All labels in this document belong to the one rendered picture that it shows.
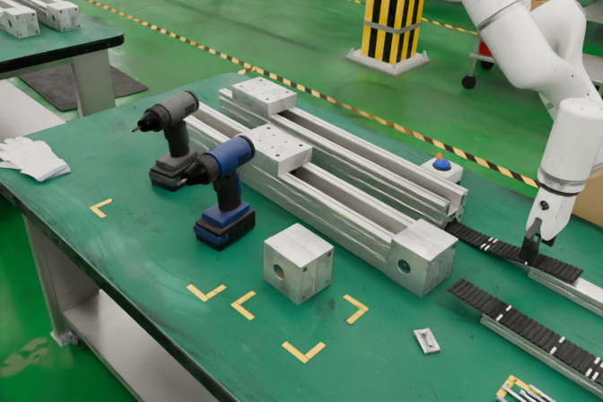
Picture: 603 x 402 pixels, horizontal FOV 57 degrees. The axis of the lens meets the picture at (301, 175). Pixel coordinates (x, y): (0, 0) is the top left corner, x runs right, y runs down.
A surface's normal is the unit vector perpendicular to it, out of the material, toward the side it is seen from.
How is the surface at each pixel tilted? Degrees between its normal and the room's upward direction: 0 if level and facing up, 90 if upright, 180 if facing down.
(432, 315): 0
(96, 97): 90
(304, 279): 90
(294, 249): 0
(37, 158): 9
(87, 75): 90
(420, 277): 90
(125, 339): 0
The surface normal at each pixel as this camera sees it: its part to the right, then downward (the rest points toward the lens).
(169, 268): 0.04, -0.85
